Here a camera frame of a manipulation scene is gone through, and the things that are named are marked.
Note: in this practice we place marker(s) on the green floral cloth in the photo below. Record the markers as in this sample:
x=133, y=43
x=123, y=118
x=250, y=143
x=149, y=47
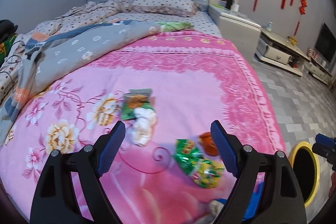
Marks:
x=176, y=27

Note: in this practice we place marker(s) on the green leaf-print cushion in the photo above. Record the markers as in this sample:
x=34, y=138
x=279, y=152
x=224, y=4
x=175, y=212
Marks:
x=6, y=43

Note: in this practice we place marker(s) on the yellow round waste bin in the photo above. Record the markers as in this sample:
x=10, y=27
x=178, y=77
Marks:
x=317, y=176

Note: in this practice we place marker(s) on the black folded cloth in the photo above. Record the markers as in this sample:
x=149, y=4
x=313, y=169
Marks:
x=6, y=27

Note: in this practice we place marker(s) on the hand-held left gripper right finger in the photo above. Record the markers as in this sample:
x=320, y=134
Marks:
x=225, y=150

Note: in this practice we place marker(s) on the grey patterned quilt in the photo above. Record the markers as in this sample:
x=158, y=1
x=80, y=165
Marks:
x=78, y=48

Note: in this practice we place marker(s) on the flat screen television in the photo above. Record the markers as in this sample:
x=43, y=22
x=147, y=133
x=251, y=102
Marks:
x=325, y=43

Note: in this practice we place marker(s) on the small red object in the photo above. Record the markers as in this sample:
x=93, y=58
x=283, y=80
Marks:
x=295, y=62

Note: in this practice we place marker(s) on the beige dotted cloth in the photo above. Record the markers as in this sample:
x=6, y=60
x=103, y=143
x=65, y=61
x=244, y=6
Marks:
x=8, y=75

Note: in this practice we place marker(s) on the orange snack packet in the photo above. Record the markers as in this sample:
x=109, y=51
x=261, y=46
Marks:
x=208, y=145

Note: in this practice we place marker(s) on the small white bottle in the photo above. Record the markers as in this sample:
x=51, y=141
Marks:
x=268, y=26

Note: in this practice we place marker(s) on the green yellow wrapper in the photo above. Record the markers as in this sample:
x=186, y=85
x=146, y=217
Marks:
x=199, y=163

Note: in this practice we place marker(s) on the green snack packet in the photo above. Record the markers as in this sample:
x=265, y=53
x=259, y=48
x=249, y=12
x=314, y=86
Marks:
x=135, y=106

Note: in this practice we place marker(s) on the pink floral blanket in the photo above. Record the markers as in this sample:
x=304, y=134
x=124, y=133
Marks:
x=183, y=77

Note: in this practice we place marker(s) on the white tissue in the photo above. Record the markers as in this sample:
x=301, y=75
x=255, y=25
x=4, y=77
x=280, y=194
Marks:
x=143, y=124

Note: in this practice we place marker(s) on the cream low cabinet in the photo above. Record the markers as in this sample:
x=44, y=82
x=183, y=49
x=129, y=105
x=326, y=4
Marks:
x=319, y=67

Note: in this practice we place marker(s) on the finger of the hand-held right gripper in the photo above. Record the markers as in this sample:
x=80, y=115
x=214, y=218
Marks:
x=324, y=151
x=325, y=140

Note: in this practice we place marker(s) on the dotted ruffled pillow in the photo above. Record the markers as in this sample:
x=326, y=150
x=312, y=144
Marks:
x=162, y=2

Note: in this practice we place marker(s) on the beige bedside cabinet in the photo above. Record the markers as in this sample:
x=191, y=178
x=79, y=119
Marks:
x=236, y=26

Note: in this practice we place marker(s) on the blue rubber glove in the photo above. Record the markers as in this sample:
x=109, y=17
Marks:
x=251, y=200

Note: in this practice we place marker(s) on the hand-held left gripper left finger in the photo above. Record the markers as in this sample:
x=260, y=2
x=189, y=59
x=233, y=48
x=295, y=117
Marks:
x=111, y=150

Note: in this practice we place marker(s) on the cream TV cabinet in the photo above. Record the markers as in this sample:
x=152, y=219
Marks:
x=281, y=49

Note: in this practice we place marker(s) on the pink ornament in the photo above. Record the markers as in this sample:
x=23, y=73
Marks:
x=311, y=52

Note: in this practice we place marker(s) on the black bottle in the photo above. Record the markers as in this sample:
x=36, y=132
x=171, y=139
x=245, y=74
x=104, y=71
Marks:
x=230, y=1

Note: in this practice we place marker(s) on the small white box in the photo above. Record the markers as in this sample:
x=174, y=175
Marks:
x=235, y=7

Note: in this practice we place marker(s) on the white green paper packet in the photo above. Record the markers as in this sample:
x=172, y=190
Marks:
x=213, y=211

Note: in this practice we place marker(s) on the beige dotted duvet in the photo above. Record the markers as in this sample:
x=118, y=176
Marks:
x=86, y=14

